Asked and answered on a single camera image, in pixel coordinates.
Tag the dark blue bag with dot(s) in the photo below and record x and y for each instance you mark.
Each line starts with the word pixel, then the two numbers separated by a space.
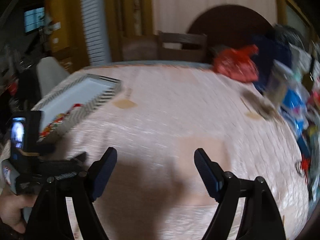
pixel 272 52

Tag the dark brown round board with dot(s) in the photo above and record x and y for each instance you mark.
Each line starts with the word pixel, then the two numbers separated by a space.
pixel 230 22

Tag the black plastic bag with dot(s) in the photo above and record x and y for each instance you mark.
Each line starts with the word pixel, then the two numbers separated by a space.
pixel 216 50

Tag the red plastic bag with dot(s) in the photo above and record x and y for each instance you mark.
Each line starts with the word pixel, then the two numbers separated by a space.
pixel 232 62

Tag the white wall switch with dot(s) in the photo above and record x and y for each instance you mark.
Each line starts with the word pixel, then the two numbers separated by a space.
pixel 56 26

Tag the light brown wooden chair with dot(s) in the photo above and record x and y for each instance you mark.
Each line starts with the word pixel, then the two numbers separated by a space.
pixel 138 47

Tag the person's left hand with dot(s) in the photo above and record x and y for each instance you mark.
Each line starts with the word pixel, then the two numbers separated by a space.
pixel 11 207

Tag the blue plastic packet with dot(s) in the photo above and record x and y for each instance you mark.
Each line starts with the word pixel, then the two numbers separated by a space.
pixel 292 100

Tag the white louvered door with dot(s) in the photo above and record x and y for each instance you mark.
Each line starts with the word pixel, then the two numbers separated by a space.
pixel 96 25

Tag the dark wooden chair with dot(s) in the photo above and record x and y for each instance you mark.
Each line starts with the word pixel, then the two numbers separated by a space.
pixel 182 38

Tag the dark wine bottle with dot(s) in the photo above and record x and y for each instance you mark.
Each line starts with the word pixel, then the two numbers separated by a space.
pixel 308 77

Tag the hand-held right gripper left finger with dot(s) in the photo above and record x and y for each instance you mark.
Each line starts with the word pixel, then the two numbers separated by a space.
pixel 105 172

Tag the white paper bag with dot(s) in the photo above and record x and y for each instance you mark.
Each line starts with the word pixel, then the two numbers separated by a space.
pixel 300 55

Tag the striped box with white inside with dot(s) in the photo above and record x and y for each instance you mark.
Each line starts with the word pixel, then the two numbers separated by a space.
pixel 75 92

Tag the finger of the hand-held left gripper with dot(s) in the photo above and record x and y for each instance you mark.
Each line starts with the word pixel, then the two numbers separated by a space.
pixel 79 162

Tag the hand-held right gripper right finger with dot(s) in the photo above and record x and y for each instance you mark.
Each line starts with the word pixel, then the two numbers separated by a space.
pixel 206 172

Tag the lit screen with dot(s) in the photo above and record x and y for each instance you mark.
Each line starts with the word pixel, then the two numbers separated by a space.
pixel 35 18

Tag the dark shiny bag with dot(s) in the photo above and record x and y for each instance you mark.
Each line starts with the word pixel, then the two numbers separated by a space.
pixel 287 33

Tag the red knot tassel ornament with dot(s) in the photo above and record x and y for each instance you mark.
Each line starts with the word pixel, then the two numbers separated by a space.
pixel 77 105

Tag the white covered chair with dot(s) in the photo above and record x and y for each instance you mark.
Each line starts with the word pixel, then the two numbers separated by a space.
pixel 50 72

